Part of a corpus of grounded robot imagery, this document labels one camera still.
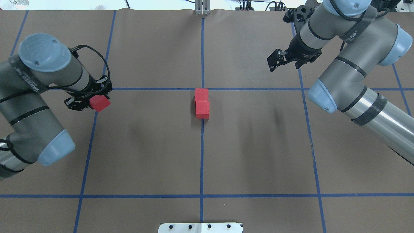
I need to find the brown paper table mat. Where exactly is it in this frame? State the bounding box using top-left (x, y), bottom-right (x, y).
top-left (1, 9), bottom-right (413, 233)

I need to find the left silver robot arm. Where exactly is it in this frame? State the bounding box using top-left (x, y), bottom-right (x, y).
top-left (0, 33), bottom-right (113, 180)

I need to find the aluminium frame post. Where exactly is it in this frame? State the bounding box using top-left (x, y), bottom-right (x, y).
top-left (194, 0), bottom-right (211, 15)

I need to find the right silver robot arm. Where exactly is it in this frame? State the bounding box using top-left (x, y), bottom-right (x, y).
top-left (267, 0), bottom-right (414, 165)

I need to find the white camera stand column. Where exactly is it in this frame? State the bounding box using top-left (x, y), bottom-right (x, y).
top-left (158, 222), bottom-right (244, 233)

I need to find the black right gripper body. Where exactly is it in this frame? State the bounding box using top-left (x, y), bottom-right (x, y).
top-left (276, 36), bottom-right (322, 69)

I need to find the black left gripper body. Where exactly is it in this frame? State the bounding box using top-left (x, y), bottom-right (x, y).
top-left (64, 75), bottom-right (113, 111)

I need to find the clear tape roll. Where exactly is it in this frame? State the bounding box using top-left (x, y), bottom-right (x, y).
top-left (9, 0), bottom-right (29, 9)

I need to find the red cube block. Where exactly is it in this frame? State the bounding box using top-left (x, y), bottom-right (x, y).
top-left (195, 101), bottom-right (210, 119)
top-left (194, 88), bottom-right (209, 102)
top-left (89, 95), bottom-right (111, 112)

